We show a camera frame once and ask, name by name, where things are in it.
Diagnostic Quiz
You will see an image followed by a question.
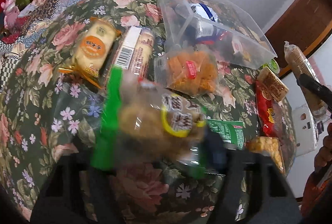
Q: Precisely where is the round biscuit sleeve pack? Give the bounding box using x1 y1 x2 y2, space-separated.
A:
284 41 327 121

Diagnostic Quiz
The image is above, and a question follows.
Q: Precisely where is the green cat ear snack bag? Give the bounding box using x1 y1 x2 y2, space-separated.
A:
91 67 206 179

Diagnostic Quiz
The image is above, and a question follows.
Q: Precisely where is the blue white snack bag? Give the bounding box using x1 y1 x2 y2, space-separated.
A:
173 2 232 47

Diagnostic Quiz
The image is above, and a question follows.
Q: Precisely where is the person's right hand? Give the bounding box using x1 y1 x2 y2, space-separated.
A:
314 123 332 173

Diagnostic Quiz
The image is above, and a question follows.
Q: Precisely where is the peanut snack bag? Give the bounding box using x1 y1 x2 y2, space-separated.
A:
246 136 286 174

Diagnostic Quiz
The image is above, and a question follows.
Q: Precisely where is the brown wafer packet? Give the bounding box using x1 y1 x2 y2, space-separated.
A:
257 67 289 102

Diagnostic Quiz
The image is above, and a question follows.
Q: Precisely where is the green jelly cup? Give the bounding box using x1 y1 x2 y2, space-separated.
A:
262 58 280 75

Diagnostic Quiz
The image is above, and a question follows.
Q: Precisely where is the red snack bag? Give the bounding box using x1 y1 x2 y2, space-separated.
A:
255 80 283 139

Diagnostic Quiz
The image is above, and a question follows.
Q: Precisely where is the green snack packet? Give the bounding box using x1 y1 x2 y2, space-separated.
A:
207 119 245 150

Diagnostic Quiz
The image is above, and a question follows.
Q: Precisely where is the wooden wardrobe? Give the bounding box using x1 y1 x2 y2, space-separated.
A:
266 0 331 77

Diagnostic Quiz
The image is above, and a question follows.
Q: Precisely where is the floral green bedspread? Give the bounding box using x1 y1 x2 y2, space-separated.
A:
1 0 259 223

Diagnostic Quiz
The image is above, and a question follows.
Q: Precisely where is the orange fried snack bag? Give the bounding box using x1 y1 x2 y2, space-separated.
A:
154 44 218 97

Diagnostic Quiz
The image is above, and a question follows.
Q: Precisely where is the orange label cake packet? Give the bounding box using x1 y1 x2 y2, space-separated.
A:
59 17 122 89

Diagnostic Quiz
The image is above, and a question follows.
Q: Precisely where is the barcode biscuit box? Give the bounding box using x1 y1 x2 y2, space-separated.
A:
101 26 155 87

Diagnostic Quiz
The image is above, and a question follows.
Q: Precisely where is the clear plastic storage bin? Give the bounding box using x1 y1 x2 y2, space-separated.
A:
157 0 277 69

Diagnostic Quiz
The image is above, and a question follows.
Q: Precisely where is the patchwork checkered quilt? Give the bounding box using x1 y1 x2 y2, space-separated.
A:
1 0 83 87

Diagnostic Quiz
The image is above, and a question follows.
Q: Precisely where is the pink plush toy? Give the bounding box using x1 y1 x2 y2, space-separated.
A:
1 0 20 31

